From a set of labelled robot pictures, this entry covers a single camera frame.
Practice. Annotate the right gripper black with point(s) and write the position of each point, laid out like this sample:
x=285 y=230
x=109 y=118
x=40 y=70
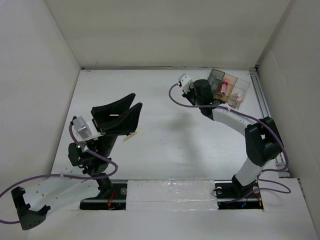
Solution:
x=192 y=88

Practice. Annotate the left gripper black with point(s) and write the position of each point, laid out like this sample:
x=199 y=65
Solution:
x=124 y=125

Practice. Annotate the pale yellow pen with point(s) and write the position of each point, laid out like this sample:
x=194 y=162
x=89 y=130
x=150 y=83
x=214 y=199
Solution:
x=132 y=134

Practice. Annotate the pink pencil sharpener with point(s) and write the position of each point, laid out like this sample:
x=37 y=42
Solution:
x=240 y=99

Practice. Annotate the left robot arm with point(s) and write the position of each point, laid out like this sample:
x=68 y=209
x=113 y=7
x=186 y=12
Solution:
x=89 y=167

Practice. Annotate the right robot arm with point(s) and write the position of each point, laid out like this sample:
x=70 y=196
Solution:
x=262 y=139

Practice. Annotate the clear plastic desk organizer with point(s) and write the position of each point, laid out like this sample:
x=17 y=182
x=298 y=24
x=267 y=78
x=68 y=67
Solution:
x=236 y=85

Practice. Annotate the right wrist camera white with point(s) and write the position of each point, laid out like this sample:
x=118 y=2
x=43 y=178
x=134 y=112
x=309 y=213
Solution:
x=184 y=83

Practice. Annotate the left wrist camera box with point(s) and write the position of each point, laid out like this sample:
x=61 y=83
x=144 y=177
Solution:
x=86 y=130

